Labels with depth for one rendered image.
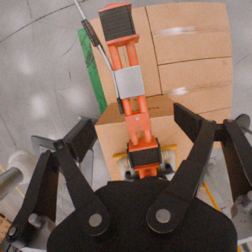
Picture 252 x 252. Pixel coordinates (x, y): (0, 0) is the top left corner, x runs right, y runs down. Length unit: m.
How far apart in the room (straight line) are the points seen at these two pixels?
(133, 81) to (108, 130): 0.27
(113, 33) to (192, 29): 0.75
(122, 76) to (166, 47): 0.63
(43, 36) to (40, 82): 0.56
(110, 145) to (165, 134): 0.24
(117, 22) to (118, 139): 0.40
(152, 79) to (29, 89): 1.61
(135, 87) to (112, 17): 0.16
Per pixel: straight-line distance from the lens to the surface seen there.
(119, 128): 0.48
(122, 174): 0.59
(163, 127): 0.49
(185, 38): 0.94
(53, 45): 1.69
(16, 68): 2.08
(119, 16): 0.31
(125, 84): 0.29
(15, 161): 0.85
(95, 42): 0.30
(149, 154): 0.36
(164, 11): 0.96
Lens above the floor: 1.37
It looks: 66 degrees down
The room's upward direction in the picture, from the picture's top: 175 degrees counter-clockwise
